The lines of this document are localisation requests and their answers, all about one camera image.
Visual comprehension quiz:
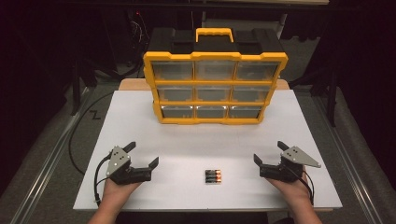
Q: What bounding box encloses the hand-held gripper cable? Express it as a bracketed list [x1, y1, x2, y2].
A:
[92, 151, 114, 207]
[292, 166, 316, 207]

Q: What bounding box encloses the single clear plastic drawer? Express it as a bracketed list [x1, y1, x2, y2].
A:
[228, 105, 263, 119]

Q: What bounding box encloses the black metal stand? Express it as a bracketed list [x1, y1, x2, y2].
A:
[69, 59, 83, 117]

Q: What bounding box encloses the person's left hand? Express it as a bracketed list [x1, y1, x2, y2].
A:
[102, 178, 143, 207]

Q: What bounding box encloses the black floor cable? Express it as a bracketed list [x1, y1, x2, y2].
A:
[68, 91, 115, 175]

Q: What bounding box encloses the person's right hand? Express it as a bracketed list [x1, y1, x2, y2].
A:
[266, 174, 313, 209]

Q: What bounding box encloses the set of clear cabinet bins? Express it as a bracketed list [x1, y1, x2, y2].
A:
[151, 61, 280, 119]

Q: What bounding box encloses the bundle of thin wires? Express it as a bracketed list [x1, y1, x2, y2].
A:
[129, 10, 150, 68]

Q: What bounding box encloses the metal floor rail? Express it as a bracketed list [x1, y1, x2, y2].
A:
[8, 87, 94, 224]
[311, 92, 379, 224]

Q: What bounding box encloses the yellow black organizer cabinet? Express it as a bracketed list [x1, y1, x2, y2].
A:
[142, 27, 289, 125]

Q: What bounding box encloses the left hand-held gripper cable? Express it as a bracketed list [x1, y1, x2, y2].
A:
[92, 151, 114, 207]

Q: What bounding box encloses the right hand-held gripper cable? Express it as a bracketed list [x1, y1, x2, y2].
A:
[292, 166, 316, 207]

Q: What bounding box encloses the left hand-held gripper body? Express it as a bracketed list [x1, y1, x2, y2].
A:
[106, 145, 152, 185]

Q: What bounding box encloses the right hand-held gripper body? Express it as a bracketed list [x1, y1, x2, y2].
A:
[259, 146, 322, 183]

